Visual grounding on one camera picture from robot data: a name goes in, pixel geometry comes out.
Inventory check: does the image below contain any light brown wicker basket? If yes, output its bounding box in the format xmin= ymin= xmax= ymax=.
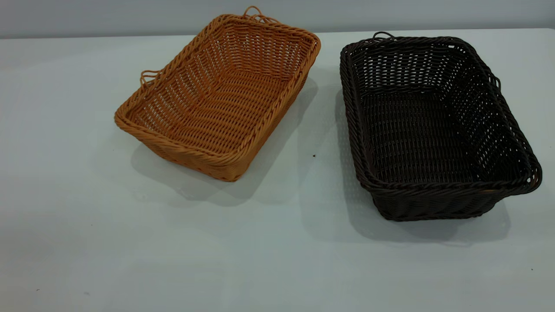
xmin=114 ymin=6 xmax=322 ymax=182

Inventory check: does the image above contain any dark brown wicker basket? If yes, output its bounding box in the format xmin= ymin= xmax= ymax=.
xmin=339 ymin=31 xmax=543 ymax=222

